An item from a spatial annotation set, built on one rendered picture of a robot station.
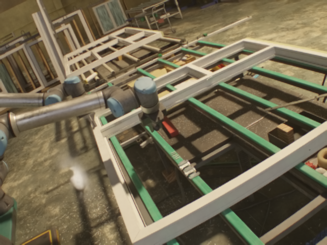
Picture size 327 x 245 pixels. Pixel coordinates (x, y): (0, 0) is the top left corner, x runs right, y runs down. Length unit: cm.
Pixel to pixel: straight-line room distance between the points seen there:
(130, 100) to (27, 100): 74
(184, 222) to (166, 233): 7
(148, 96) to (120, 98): 12
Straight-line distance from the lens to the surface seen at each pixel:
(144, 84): 129
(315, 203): 112
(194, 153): 193
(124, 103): 128
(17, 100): 183
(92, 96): 140
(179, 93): 199
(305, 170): 119
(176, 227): 105
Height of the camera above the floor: 164
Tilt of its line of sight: 26 degrees down
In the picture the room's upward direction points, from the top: 22 degrees counter-clockwise
